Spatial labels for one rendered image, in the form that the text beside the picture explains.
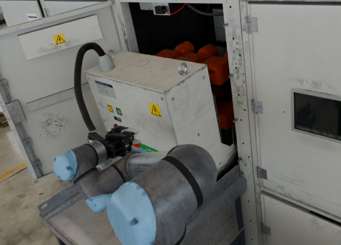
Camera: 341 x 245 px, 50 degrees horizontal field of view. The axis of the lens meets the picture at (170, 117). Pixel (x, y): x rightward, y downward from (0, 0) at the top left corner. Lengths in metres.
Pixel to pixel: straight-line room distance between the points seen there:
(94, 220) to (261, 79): 0.88
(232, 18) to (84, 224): 1.00
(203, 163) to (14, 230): 2.57
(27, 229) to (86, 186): 2.09
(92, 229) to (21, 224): 1.65
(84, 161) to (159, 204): 0.45
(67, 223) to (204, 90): 0.80
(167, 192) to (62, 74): 1.22
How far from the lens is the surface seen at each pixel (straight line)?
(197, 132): 1.37
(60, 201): 1.73
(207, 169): 0.68
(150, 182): 0.64
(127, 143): 1.17
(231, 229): 1.71
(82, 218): 1.63
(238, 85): 1.38
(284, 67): 1.22
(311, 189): 1.42
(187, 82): 1.26
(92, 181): 1.02
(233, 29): 1.30
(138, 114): 1.39
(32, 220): 3.15
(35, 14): 2.48
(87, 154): 1.05
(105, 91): 1.50
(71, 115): 1.84
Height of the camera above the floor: 1.84
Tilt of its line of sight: 28 degrees down
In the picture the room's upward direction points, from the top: 11 degrees counter-clockwise
